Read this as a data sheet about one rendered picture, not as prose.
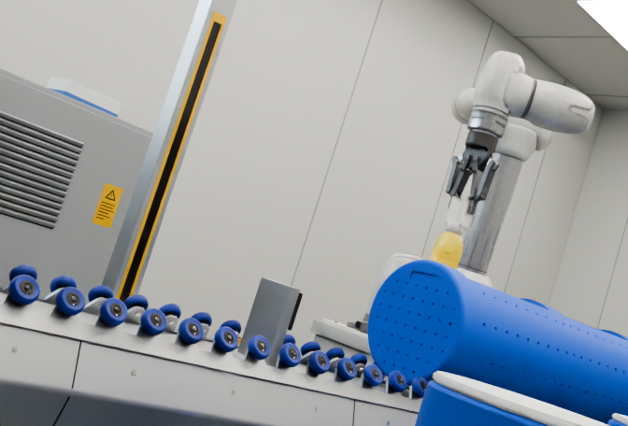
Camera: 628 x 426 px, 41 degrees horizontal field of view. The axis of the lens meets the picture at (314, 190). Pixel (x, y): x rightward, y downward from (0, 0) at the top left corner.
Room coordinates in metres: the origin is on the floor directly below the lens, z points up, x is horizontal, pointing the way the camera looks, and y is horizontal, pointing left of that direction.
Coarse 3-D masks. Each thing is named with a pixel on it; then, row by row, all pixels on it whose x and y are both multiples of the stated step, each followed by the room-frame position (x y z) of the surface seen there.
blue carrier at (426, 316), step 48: (384, 288) 2.00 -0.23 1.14; (432, 288) 1.89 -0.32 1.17; (480, 288) 1.90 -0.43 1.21; (384, 336) 1.96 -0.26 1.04; (432, 336) 1.86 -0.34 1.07; (480, 336) 1.84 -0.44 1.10; (528, 336) 1.96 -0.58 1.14; (576, 336) 2.11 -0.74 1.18; (624, 336) 2.40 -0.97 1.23; (528, 384) 2.00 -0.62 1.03; (576, 384) 2.10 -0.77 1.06; (624, 384) 2.24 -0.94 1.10
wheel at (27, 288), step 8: (16, 280) 1.24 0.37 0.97; (24, 280) 1.25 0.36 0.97; (32, 280) 1.26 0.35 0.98; (8, 288) 1.24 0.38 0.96; (16, 288) 1.23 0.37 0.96; (24, 288) 1.25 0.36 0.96; (32, 288) 1.25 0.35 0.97; (16, 296) 1.23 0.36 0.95; (24, 296) 1.24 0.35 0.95; (32, 296) 1.25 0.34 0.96; (24, 304) 1.24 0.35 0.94
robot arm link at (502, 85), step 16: (496, 64) 1.98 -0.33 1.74; (512, 64) 1.97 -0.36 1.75; (480, 80) 2.00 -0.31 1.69; (496, 80) 1.97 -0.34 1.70; (512, 80) 1.97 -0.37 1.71; (528, 80) 1.98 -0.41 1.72; (480, 96) 1.99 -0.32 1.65; (496, 96) 1.97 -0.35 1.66; (512, 96) 1.97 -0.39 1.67; (528, 96) 1.97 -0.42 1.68; (512, 112) 2.00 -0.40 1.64
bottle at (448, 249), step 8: (448, 232) 2.01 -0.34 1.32; (456, 232) 2.00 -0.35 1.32; (440, 240) 2.00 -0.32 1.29; (448, 240) 1.99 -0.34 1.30; (456, 240) 1.99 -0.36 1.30; (440, 248) 1.99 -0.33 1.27; (448, 248) 1.99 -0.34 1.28; (456, 248) 1.99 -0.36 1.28; (432, 256) 2.01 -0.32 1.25; (440, 256) 1.99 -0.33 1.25; (448, 256) 1.99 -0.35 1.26; (456, 256) 1.99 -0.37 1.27; (448, 264) 1.99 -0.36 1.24; (456, 264) 2.00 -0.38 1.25
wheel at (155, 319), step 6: (144, 312) 1.38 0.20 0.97; (150, 312) 1.39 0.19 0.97; (156, 312) 1.40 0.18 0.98; (162, 312) 1.40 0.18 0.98; (144, 318) 1.38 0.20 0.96; (150, 318) 1.38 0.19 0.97; (156, 318) 1.39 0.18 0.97; (162, 318) 1.40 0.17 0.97; (144, 324) 1.38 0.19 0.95; (150, 324) 1.38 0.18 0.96; (156, 324) 1.38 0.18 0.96; (162, 324) 1.39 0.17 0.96; (144, 330) 1.38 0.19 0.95; (150, 330) 1.38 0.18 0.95; (156, 330) 1.38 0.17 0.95; (162, 330) 1.39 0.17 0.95
